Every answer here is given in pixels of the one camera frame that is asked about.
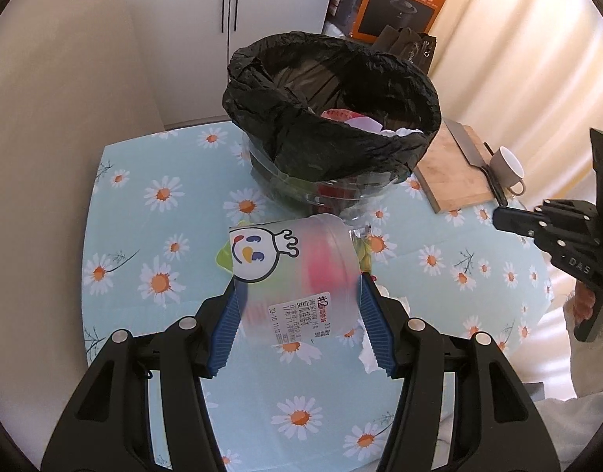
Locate brown leather handbag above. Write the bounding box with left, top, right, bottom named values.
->
left=371, top=24, right=437, bottom=74

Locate fruit print snack bag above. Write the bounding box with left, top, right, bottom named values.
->
left=350, top=226, right=373, bottom=274

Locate grey white mug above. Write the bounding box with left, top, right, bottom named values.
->
left=489, top=146, right=526, bottom=197

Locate black trash bag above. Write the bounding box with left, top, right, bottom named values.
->
left=222, top=31, right=442, bottom=181

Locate daisy print blue tablecloth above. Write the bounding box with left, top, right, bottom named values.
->
left=81, top=123, right=555, bottom=471

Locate green paper piece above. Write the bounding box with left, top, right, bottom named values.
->
left=215, top=242, right=233, bottom=275

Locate person's right hand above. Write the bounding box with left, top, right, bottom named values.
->
left=570, top=280, right=596, bottom=325

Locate clear trash bin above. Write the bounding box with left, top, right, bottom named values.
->
left=245, top=138, right=406, bottom=222

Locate white refrigerator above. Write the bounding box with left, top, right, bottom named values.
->
left=126, top=0, right=329, bottom=129

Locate steel cleaver black handle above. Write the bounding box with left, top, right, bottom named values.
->
left=444, top=118, right=507, bottom=207

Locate frosted plastic cup with label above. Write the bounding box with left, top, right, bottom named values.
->
left=229, top=214, right=361, bottom=345

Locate bamboo cutting board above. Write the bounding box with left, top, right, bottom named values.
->
left=414, top=124, right=495, bottom=213

